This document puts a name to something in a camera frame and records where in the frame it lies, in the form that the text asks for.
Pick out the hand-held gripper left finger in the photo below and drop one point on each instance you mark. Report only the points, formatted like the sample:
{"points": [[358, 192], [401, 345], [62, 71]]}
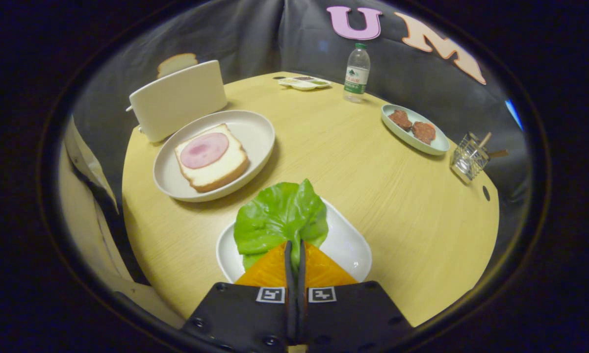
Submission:
{"points": [[240, 318]]}

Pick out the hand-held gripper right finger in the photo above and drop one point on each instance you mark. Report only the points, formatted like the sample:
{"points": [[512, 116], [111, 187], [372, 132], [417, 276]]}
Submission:
{"points": [[353, 318]]}

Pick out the green lettuce leaf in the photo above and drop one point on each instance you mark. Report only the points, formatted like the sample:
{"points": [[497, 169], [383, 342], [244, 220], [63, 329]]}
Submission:
{"points": [[279, 213]]}

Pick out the plain bread slice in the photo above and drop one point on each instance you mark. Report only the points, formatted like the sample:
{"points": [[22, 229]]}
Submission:
{"points": [[176, 63]]}

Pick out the white rounded square plate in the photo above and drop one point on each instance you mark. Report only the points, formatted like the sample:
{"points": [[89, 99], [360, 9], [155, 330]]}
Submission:
{"points": [[348, 245]]}

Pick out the bread slice under ham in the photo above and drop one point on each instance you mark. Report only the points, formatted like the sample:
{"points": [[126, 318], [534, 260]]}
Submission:
{"points": [[220, 171]]}

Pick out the pink ham slice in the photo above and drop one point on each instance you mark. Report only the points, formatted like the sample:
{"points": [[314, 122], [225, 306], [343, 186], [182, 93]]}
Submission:
{"points": [[204, 150]]}

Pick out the round beige plate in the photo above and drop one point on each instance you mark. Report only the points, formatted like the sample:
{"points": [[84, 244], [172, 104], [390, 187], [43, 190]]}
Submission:
{"points": [[255, 132]]}

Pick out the pale blue oval plate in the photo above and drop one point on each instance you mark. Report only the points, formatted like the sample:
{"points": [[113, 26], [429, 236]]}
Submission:
{"points": [[434, 144]]}

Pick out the beige cloth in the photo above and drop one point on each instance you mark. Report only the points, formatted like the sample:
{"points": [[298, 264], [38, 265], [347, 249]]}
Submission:
{"points": [[83, 196]]}

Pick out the white toaster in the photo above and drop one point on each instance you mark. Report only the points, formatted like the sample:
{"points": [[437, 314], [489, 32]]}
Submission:
{"points": [[176, 100]]}

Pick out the white divided condiment dish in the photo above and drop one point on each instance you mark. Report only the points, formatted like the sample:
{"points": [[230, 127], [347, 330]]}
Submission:
{"points": [[304, 84]]}

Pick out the clear plastic water bottle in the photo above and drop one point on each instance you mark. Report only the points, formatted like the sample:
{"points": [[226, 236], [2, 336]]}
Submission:
{"points": [[357, 73]]}

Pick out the black backdrop cloth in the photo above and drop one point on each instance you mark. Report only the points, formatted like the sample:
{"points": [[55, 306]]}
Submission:
{"points": [[255, 34]]}

